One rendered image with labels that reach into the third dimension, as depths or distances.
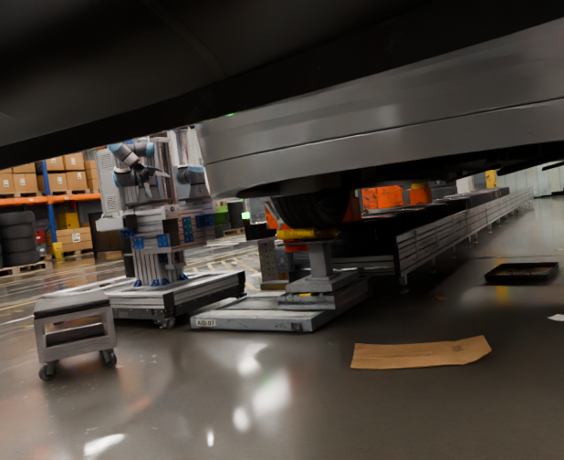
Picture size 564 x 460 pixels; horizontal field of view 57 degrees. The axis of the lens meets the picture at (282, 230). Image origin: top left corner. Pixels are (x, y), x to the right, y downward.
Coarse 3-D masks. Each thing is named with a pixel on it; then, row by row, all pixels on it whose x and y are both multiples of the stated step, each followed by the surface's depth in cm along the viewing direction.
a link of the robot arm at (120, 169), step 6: (114, 156) 328; (120, 162) 329; (114, 168) 333; (120, 168) 331; (126, 168) 332; (114, 174) 333; (120, 174) 332; (126, 174) 333; (132, 174) 336; (114, 180) 333; (120, 180) 334; (126, 180) 335; (132, 180) 336; (120, 186) 337; (126, 186) 339
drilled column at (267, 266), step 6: (258, 246) 401; (264, 246) 398; (270, 246) 399; (258, 252) 402; (264, 252) 399; (270, 252) 398; (264, 258) 400; (270, 258) 398; (264, 264) 400; (270, 264) 398; (264, 270) 401; (270, 270) 398; (276, 270) 403; (264, 276) 406; (270, 276) 398; (276, 276) 403
